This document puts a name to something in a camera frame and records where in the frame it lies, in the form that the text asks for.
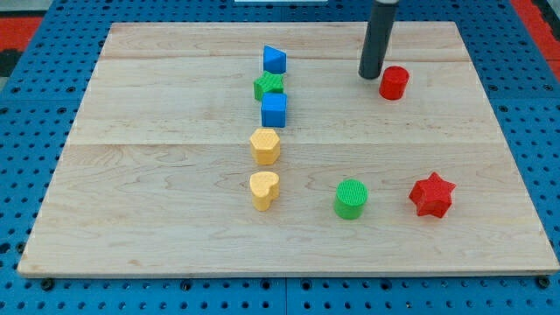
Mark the green star block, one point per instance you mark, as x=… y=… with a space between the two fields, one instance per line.
x=268 y=83

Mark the red star block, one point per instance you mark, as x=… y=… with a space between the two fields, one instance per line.
x=432 y=196

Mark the yellow hexagon block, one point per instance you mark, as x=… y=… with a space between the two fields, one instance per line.
x=265 y=146

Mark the yellow heart block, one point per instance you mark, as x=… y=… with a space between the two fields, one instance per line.
x=264 y=186

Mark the blue cube block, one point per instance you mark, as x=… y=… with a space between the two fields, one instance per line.
x=273 y=110

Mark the green cylinder block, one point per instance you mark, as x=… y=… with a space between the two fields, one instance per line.
x=350 y=199

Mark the blue triangle block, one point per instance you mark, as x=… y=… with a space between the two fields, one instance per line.
x=274 y=60

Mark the light wooden board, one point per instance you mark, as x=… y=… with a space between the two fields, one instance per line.
x=153 y=181

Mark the red cylinder block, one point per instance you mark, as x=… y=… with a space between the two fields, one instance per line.
x=394 y=81

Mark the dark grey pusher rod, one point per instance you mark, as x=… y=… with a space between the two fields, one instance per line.
x=376 y=40

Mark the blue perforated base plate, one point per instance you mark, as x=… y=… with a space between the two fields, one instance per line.
x=43 y=93

